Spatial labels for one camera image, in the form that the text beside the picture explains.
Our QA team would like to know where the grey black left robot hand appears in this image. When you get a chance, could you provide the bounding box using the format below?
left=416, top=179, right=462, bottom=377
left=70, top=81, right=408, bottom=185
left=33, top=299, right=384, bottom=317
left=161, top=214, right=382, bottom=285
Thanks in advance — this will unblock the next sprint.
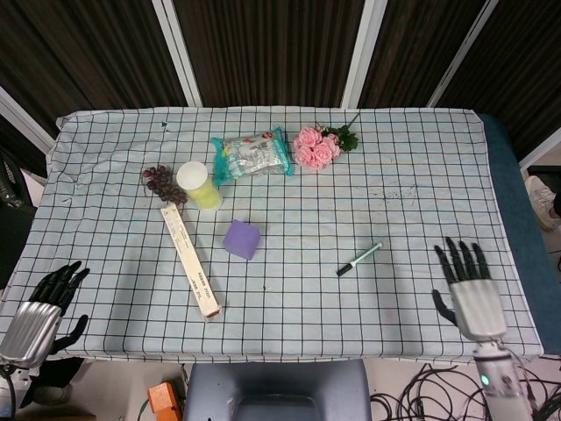
left=0, top=260, right=91, bottom=367

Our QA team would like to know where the grey black right robot hand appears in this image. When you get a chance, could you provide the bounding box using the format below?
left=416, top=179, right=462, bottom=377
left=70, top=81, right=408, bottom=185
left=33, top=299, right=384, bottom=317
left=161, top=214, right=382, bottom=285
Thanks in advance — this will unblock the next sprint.
left=431, top=236, right=509, bottom=343

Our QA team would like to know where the green marker with black cap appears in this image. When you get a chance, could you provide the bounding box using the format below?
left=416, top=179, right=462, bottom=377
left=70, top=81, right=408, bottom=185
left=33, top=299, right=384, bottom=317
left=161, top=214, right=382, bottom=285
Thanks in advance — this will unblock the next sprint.
left=336, top=241, right=384, bottom=277

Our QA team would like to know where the purple foam cube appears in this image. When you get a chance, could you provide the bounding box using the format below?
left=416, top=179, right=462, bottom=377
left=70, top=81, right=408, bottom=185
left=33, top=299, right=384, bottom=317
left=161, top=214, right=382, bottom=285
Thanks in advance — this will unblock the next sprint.
left=222, top=218, right=262, bottom=262

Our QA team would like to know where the checkered tablecloth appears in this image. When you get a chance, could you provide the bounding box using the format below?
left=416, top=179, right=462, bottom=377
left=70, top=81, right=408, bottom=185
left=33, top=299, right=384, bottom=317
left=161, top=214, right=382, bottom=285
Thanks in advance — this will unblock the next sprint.
left=0, top=104, right=544, bottom=363

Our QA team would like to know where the blue table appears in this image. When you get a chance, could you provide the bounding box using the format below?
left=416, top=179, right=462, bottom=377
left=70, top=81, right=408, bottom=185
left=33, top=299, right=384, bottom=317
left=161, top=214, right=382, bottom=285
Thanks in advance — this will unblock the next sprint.
left=477, top=113, right=561, bottom=356

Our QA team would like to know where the white sneaker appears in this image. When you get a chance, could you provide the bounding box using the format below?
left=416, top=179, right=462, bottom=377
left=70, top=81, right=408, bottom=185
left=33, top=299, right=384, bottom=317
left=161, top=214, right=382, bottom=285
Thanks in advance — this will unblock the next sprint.
left=524, top=175, right=561, bottom=232

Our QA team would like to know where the orange device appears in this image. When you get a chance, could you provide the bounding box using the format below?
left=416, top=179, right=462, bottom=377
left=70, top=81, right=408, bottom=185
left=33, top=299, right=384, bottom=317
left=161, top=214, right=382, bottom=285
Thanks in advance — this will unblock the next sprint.
left=146, top=381, right=183, bottom=416

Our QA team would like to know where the long beige cardboard box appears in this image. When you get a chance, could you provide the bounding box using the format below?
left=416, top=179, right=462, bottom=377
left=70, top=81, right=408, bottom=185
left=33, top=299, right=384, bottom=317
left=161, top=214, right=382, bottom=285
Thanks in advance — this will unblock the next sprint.
left=160, top=205, right=224, bottom=324

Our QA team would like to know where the dark purple grape bunch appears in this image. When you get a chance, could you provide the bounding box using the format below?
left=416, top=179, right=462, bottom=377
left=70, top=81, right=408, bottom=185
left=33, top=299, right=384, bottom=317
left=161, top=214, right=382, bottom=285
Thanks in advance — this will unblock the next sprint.
left=140, top=164, right=189, bottom=205

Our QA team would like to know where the clear tennis ball tube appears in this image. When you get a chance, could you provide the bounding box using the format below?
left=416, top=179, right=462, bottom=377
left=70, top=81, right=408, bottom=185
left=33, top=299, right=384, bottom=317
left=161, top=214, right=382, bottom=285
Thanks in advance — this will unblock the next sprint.
left=175, top=161, right=224, bottom=211

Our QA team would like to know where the pink rose bouquet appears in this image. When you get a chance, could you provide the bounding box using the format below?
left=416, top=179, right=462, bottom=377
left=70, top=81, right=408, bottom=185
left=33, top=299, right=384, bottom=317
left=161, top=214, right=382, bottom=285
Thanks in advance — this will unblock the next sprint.
left=292, top=111, right=363, bottom=170

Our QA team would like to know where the silver teal snack packet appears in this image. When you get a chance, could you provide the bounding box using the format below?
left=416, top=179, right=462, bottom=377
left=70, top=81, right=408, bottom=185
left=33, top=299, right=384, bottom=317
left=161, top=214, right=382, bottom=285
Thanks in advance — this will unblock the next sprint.
left=209, top=125, right=293, bottom=185

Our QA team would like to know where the black cable tangle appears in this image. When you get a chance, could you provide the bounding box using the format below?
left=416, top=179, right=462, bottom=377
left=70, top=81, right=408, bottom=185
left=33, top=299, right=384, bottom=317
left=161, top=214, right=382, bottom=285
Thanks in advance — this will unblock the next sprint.
left=370, top=361, right=561, bottom=421

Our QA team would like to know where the grey corrugated hose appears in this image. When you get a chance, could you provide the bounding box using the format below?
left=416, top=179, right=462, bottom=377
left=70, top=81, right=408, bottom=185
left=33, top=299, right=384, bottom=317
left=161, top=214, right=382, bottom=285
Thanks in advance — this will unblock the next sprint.
left=0, top=158, right=26, bottom=208

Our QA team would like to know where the white partition frame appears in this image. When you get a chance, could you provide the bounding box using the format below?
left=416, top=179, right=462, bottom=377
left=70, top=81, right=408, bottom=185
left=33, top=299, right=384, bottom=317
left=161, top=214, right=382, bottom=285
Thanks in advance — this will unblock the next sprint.
left=0, top=85, right=58, bottom=153
left=519, top=126, right=561, bottom=171
left=340, top=0, right=387, bottom=109
left=151, top=0, right=203, bottom=107
left=426, top=0, right=501, bottom=108

